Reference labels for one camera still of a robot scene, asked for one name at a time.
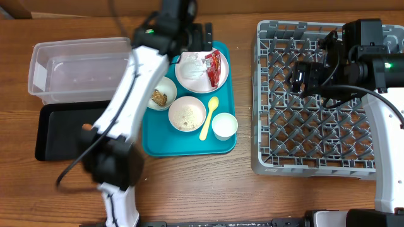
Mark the white napkin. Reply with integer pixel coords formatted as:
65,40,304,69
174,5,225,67
179,52,206,80

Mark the red snack wrapper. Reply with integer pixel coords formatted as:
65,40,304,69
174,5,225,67
205,50,221,88

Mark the white bowl with food scraps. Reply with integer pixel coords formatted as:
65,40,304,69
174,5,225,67
147,77,177,111

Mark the pink bowl with rice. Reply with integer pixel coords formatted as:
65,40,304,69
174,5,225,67
169,96,206,132

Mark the orange carrot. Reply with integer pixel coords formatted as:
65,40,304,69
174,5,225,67
81,124,92,131

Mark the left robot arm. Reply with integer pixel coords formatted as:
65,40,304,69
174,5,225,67
76,1,212,226

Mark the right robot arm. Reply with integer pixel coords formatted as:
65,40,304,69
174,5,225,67
286,19,403,226

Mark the grey dishwasher rack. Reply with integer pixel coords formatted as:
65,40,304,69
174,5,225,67
251,20,403,180

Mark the large white plate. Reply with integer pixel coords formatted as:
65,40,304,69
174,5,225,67
175,48,230,93

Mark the yellow plastic spoon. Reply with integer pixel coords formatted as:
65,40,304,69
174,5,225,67
199,96,219,141

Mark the white cup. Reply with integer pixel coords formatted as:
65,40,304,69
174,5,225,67
212,113,239,141

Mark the clear plastic bin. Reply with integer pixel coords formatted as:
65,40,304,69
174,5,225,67
28,37,132,105

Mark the black tray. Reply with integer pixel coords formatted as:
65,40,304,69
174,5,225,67
35,101,109,161

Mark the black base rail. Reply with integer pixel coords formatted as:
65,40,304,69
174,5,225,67
138,209,404,227

